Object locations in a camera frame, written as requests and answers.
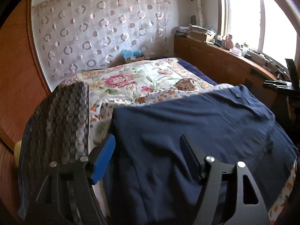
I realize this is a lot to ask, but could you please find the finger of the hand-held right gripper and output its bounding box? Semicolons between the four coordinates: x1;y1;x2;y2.
264;80;291;90
285;58;300;87

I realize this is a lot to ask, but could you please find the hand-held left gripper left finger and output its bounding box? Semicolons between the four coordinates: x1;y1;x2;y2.
26;133;116;225

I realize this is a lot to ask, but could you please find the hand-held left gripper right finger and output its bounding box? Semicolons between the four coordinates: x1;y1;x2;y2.
180;134;270;225

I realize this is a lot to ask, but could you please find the navy printed t-shirt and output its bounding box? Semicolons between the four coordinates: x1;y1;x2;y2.
103;84;298;225

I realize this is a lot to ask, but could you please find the black circle-patterned garment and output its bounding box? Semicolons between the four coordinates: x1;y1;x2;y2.
17;82;91;225

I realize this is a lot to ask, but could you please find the white box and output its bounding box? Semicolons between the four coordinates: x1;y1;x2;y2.
247;50;268;64

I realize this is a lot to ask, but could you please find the pink figurine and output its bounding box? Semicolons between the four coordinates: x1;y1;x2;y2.
224;35;234;50

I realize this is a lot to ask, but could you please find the orange-print bed sheet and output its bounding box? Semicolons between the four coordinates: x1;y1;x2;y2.
90;83;297;225

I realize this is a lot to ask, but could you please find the wooden cabinet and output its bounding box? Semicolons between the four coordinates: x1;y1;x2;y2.
174;36;278;113

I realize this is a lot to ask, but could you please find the small patterned pouch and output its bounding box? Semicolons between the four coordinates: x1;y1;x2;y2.
176;78;195;91

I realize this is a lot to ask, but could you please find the window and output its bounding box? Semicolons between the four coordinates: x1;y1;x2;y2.
217;0;300;64

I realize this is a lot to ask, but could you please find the navy blue blanket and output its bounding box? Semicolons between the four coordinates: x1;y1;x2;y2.
177;57;218;86

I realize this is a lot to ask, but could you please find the floral quilt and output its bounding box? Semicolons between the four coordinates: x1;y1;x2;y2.
62;58;218;104

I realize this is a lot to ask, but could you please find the yellow plush toy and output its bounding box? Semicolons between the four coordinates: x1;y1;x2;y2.
13;141;23;167

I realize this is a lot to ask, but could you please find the book stack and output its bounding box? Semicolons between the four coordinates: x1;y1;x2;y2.
187;24;215;43

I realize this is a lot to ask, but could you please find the cardboard box with blue bags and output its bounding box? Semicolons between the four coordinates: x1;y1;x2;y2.
121;49;145;64

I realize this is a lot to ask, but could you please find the white wrapped pipe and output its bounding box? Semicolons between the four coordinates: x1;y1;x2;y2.
187;0;204;27

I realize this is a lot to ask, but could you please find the paper stack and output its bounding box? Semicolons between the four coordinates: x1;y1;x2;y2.
176;26;190;38

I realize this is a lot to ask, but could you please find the circle-patterned sheer curtain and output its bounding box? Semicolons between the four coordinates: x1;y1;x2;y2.
31;0;171;79

